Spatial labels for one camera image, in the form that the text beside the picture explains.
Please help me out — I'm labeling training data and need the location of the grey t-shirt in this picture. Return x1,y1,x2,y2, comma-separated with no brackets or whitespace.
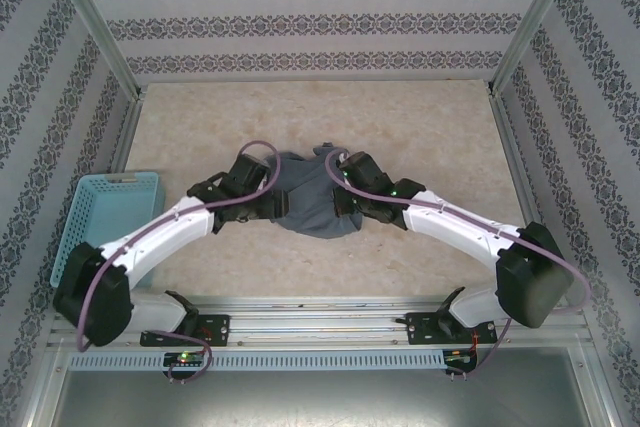
259,141,364,241

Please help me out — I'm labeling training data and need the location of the light blue plastic basket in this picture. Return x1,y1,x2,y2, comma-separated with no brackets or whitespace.
51,170,166,288

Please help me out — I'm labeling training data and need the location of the right controller board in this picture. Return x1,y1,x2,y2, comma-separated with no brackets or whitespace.
443,348,477,366

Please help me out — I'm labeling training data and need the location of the grey metal panel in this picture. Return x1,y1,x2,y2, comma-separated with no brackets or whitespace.
47,369,609,427

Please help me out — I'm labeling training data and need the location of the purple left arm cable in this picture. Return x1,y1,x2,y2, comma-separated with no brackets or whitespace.
74,140,281,384

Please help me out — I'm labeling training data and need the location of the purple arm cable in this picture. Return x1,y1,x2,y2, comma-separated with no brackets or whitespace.
74,140,281,384
324,148,592,383

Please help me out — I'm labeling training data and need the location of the aluminium mounting rail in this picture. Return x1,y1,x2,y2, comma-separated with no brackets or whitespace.
47,295,587,351

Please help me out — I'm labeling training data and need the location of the aluminium side rail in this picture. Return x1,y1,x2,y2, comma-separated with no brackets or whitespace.
107,91,149,179
487,86,586,313

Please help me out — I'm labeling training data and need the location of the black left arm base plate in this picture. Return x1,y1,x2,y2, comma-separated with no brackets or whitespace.
139,314,232,348

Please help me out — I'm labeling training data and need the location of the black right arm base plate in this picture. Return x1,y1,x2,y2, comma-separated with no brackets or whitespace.
406,310,497,347

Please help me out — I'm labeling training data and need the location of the slotted grey cable duct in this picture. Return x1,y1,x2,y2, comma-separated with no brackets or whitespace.
67,348,480,372

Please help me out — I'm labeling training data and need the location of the aluminium frame post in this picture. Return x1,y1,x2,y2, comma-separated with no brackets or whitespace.
39,0,146,101
487,0,599,98

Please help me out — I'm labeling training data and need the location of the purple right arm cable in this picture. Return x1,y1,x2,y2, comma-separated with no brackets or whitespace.
324,148,592,383

